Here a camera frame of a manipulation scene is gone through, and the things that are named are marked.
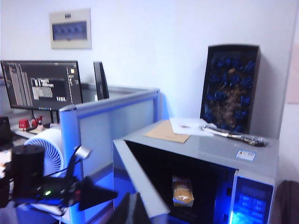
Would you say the black glass microwave door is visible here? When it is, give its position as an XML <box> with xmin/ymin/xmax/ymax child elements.
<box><xmin>113</xmin><ymin>139</ymin><xmax>171</xmax><ymax>219</ymax></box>

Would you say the office partition panel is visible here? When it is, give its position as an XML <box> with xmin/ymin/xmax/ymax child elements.
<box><xmin>58</xmin><ymin>88</ymin><xmax>162</xmax><ymax>224</ymax></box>

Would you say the black monitor seen edgewise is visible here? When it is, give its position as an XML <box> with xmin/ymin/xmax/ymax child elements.
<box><xmin>93</xmin><ymin>61</ymin><xmax>110</xmax><ymax>101</ymax></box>

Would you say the black box of blue flowers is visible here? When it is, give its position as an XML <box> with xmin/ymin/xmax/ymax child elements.
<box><xmin>199</xmin><ymin>44</ymin><xmax>261</xmax><ymax>135</ymax></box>

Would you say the red small container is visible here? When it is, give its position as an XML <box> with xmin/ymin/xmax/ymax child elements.
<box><xmin>18</xmin><ymin>119</ymin><xmax>31</xmax><ymax>130</ymax></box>

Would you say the clear plastic wrapped pack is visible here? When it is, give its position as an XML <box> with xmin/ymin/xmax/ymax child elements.
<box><xmin>202</xmin><ymin>125</ymin><xmax>270</xmax><ymax>147</ymax></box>

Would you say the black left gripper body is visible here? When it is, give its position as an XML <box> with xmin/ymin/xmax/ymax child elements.
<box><xmin>34</xmin><ymin>178</ymin><xmax>82</xmax><ymax>208</ymax></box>

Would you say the silver grey cylinder piece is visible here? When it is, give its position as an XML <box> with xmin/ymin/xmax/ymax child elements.
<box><xmin>74</xmin><ymin>146</ymin><xmax>92</xmax><ymax>162</ymax></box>

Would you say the white paper sheet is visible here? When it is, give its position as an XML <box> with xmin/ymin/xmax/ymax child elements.
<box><xmin>169</xmin><ymin>118</ymin><xmax>215</xmax><ymax>136</ymax></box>

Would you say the white labelled container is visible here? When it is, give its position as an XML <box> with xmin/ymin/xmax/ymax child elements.
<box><xmin>172</xmin><ymin>175</ymin><xmax>195</xmax><ymax>208</ymax></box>

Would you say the white round desk fan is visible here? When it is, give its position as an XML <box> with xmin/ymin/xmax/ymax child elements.
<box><xmin>24</xmin><ymin>127</ymin><xmax>65</xmax><ymax>178</ymax></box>

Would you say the brown paper envelope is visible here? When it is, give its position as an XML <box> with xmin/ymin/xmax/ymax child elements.
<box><xmin>143</xmin><ymin>120</ymin><xmax>192</xmax><ymax>143</ymax></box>

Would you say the black computer monitor lit screen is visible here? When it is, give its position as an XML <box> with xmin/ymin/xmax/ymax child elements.
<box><xmin>0</xmin><ymin>60</ymin><xmax>84</xmax><ymax>124</ymax></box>

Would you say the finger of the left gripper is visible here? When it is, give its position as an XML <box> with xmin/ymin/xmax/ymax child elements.
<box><xmin>66</xmin><ymin>147</ymin><xmax>82</xmax><ymax>181</ymax></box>
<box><xmin>80</xmin><ymin>176</ymin><xmax>119</xmax><ymax>212</ymax></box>

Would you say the beige wall electrical panel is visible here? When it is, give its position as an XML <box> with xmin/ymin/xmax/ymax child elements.
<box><xmin>49</xmin><ymin>8</ymin><xmax>92</xmax><ymax>49</ymax></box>

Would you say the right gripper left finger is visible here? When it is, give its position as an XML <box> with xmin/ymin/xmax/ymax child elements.
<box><xmin>117</xmin><ymin>192</ymin><xmax>132</xmax><ymax>224</ymax></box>

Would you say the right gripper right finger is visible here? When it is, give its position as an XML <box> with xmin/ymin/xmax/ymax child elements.
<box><xmin>131</xmin><ymin>192</ymin><xmax>153</xmax><ymax>224</ymax></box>

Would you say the black Midea microwave oven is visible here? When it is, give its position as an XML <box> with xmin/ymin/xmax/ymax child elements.
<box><xmin>113</xmin><ymin>120</ymin><xmax>280</xmax><ymax>224</ymax></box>

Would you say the black desk device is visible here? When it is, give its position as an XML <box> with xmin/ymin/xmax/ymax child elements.
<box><xmin>0</xmin><ymin>116</ymin><xmax>13</xmax><ymax>145</ymax></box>

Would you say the red white figurine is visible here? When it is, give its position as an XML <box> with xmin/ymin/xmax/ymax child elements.
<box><xmin>30</xmin><ymin>115</ymin><xmax>44</xmax><ymax>129</ymax></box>

